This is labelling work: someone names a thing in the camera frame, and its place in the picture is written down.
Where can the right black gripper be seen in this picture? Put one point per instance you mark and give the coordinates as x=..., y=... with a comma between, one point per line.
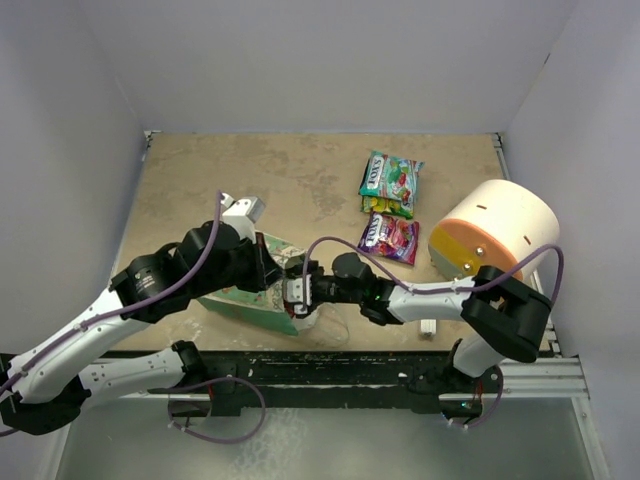
x=315, y=269

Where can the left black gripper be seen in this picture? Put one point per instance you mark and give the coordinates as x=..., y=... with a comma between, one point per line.
x=265, y=270

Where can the green patterned paper bag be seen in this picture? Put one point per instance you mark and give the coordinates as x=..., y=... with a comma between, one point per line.
x=326, y=325

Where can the purple Fox's candy bag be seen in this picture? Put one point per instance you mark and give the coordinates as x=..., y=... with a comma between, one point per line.
x=391, y=237

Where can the green yellow Fox's candy bag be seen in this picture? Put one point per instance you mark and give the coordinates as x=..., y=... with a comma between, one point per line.
x=373, y=204

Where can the teal pink snack packet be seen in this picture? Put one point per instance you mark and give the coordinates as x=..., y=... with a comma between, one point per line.
x=390, y=177

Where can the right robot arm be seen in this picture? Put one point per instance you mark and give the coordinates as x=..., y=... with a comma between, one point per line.
x=507, y=317

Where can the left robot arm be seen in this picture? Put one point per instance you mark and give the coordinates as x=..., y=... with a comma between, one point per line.
x=50, y=385

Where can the small white plastic clip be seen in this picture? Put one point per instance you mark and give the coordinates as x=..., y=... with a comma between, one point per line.
x=427, y=328

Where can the large cream cylinder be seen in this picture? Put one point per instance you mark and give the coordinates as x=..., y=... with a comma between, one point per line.
x=498, y=224

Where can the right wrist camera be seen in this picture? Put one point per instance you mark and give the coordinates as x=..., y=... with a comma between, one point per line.
x=297, y=296

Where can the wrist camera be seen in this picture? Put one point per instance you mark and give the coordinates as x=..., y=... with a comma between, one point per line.
x=242, y=214
x=297, y=296

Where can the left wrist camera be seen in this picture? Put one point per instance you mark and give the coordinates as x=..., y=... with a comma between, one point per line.
x=242, y=214

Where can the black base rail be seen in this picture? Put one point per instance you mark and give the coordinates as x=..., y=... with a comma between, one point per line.
x=422, y=382

